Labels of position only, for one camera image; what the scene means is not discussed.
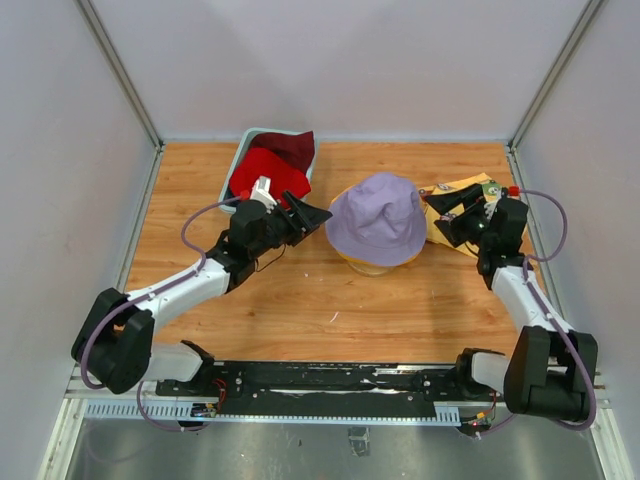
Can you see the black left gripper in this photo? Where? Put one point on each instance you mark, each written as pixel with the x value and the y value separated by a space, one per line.
pixel 309 218

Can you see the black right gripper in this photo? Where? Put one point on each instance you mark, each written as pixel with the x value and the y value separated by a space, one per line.
pixel 452 227

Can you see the yellow bucket hat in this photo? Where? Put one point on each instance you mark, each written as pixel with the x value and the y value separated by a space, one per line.
pixel 377 263

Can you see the lavender bucket hat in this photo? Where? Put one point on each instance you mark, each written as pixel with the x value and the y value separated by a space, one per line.
pixel 382 216

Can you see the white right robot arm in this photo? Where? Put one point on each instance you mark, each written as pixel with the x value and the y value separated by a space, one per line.
pixel 551 371

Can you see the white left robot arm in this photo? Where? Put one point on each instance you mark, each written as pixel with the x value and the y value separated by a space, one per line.
pixel 115 348

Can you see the red bucket hat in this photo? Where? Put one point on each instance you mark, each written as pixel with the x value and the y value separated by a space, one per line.
pixel 261 162

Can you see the yellow cartoon print cloth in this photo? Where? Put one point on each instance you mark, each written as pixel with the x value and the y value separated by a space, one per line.
pixel 431 215

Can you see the dark maroon bucket hat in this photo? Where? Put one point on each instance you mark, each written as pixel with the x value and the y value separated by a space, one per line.
pixel 297 150

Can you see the light teal plastic bin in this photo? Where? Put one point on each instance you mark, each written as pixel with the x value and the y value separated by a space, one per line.
pixel 226 193

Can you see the wooden hat stand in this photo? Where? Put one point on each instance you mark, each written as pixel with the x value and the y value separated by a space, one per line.
pixel 368 270

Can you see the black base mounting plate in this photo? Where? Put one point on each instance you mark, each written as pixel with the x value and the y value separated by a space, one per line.
pixel 326 387

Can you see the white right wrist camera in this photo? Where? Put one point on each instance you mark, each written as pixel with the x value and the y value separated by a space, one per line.
pixel 493 192

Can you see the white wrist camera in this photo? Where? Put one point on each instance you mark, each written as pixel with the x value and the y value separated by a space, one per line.
pixel 493 192
pixel 260 192

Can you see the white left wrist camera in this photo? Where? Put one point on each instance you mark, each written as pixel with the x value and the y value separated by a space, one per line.
pixel 260 192

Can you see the grey slotted cable duct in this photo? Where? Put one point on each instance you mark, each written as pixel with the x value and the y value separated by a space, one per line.
pixel 188 411

